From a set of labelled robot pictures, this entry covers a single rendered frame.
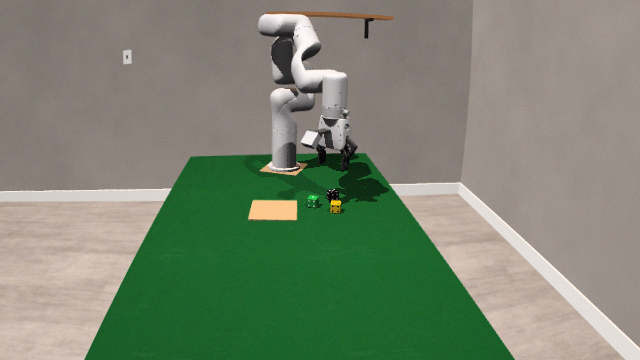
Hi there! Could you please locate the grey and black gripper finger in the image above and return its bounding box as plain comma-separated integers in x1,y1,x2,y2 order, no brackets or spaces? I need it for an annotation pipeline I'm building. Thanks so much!
316,143,326,164
340,136,358,171

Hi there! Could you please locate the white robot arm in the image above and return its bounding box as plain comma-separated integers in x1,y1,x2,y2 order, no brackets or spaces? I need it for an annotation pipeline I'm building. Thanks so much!
258,14,350,172

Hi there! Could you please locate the black die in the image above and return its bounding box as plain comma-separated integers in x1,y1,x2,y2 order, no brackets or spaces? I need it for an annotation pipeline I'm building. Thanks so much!
327,189,339,201

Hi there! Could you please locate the green die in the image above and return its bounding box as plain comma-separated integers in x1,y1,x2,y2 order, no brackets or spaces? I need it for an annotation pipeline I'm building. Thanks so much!
307,195,319,208

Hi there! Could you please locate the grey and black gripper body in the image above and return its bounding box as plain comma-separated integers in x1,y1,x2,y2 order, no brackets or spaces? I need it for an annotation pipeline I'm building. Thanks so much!
319,115,351,151

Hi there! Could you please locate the yellow die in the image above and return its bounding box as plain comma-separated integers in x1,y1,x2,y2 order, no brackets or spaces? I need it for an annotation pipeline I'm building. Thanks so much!
330,200,341,213

